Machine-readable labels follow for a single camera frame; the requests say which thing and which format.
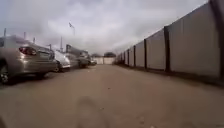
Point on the brown paved road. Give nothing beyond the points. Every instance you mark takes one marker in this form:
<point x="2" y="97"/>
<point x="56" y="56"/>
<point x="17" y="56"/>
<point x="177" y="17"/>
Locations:
<point x="110" y="96"/>

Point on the building with slanted glass front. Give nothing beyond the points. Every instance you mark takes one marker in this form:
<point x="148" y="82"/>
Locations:
<point x="75" y="50"/>

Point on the white car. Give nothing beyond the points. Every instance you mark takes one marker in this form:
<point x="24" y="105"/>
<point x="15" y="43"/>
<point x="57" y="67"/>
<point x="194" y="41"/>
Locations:
<point x="63" y="61"/>

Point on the street lamp pole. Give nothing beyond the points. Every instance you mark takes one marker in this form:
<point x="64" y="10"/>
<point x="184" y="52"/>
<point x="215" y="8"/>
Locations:
<point x="73" y="31"/>

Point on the silver car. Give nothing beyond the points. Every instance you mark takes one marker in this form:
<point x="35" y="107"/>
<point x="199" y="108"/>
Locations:
<point x="31" y="62"/>

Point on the pale end wall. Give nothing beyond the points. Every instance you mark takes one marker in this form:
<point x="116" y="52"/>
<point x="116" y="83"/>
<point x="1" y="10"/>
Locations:
<point x="103" y="60"/>

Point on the tree behind end wall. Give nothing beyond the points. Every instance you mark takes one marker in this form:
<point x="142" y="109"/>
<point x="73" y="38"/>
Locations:
<point x="109" y="54"/>

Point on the grey concrete panel wall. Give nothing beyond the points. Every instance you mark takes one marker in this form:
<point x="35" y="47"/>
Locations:
<point x="193" y="43"/>

